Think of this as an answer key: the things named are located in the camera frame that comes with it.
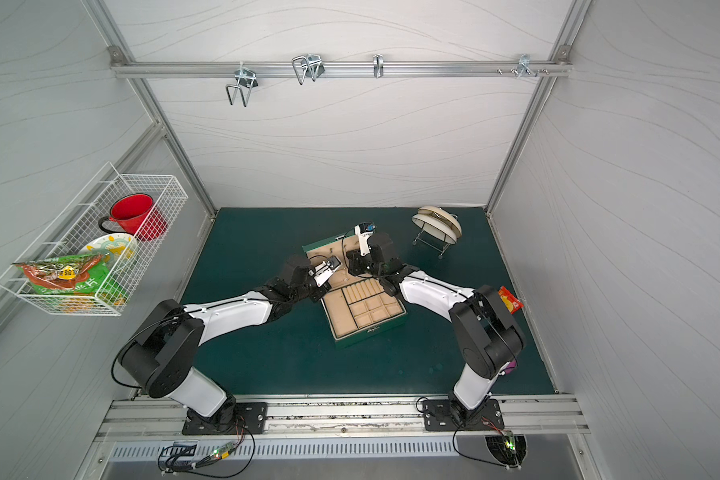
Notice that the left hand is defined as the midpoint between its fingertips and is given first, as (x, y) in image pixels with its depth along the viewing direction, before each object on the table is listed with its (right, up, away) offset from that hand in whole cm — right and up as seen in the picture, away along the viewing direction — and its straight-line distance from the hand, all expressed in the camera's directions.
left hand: (327, 271), depth 90 cm
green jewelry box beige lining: (+9, -10, -2) cm, 13 cm away
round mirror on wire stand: (+35, +13, +3) cm, 38 cm away
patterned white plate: (-46, +8, -23) cm, 52 cm away
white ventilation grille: (-5, -40, -20) cm, 45 cm away
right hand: (+6, +7, -2) cm, 9 cm away
